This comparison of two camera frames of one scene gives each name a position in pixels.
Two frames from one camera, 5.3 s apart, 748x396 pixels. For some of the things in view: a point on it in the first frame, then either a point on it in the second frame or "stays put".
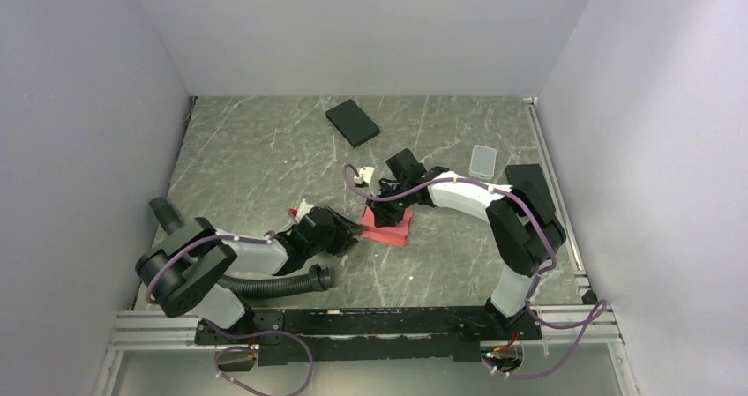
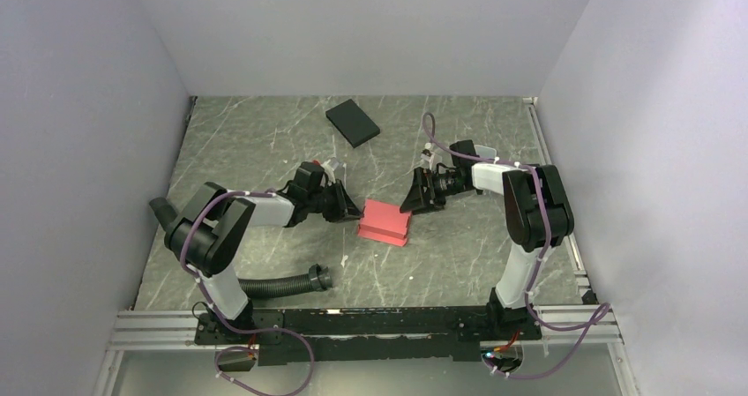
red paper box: x=396 y=235 stays put
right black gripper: x=384 y=216 -> x=417 y=200
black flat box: x=353 y=123 stays put
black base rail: x=385 y=335 stays put
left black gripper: x=345 y=231 -> x=344 y=209
